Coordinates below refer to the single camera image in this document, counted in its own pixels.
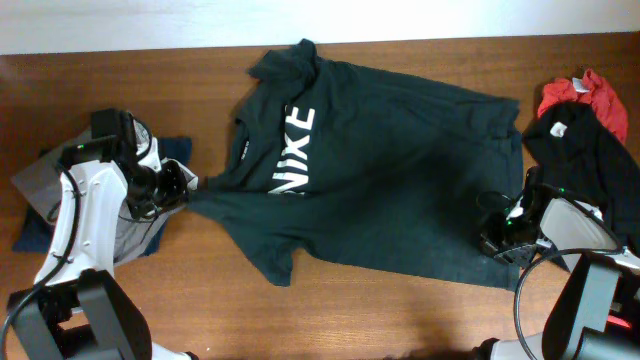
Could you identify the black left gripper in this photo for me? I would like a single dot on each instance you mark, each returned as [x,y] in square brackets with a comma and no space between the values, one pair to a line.
[177,192]

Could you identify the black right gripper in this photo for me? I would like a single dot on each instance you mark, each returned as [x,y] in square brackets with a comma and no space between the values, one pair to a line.
[487,232]

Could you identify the dark green Nike t-shirt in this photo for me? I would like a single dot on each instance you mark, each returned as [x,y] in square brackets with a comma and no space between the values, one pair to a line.
[364,167]

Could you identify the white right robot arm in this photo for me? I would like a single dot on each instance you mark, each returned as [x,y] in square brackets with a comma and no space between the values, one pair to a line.
[596,315]

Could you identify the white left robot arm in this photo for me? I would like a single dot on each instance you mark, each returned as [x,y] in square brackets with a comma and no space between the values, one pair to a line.
[75,309]

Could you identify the grey folded shorts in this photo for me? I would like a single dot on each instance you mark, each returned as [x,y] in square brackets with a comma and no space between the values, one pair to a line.
[150,150]

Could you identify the black garment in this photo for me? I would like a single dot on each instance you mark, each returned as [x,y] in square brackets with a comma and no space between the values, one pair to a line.
[577,153]

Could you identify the navy blue folded garment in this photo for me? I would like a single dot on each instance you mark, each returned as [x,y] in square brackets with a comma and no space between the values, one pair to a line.
[39,184]

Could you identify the red garment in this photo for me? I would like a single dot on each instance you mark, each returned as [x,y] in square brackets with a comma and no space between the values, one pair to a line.
[594,90]

